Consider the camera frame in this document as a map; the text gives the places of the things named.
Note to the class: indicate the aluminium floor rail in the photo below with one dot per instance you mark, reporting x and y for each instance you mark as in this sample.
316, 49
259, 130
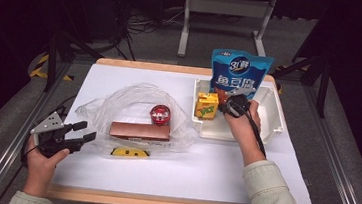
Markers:
5, 162
345, 198

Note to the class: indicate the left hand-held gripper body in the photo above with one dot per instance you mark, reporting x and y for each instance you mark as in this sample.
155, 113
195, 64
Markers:
49, 126

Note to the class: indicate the white metal stand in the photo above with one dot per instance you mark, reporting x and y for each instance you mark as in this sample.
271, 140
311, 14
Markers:
228, 6

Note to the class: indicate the person's right hand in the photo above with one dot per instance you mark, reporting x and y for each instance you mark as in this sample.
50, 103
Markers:
245, 128

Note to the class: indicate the brown rectangular box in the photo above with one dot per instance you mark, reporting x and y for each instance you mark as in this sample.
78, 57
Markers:
139, 130

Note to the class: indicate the red round can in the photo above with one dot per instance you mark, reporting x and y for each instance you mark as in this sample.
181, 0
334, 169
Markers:
160, 114

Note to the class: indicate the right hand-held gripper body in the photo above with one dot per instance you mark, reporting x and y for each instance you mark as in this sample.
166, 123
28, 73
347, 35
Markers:
237, 105

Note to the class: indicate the white table sheet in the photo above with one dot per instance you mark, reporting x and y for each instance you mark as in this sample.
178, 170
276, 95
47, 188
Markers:
178, 175

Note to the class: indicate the yellow drink carton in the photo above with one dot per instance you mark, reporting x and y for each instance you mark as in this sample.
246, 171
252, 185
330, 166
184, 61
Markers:
207, 107

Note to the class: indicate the black tripod stand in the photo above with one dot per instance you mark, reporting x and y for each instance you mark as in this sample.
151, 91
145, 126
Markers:
323, 95

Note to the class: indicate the person's left hand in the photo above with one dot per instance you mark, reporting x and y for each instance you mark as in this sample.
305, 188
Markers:
40, 169

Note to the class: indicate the white plastic bin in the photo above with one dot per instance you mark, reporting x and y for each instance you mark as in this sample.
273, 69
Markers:
271, 117

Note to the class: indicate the blue snack pouch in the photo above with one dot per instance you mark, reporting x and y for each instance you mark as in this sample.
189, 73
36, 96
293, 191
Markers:
239, 70

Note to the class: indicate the yellow black hazard tape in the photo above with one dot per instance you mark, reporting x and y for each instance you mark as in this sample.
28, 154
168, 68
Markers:
40, 68

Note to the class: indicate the clear plastic shopping bag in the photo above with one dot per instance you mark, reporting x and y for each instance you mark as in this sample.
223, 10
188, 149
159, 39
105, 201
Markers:
142, 95

